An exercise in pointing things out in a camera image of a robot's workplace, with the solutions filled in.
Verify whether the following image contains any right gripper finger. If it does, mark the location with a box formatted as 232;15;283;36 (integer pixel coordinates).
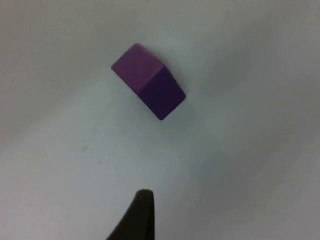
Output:
105;189;156;240

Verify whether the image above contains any purple triangular block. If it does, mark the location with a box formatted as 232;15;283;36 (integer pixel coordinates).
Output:
110;42;187;121

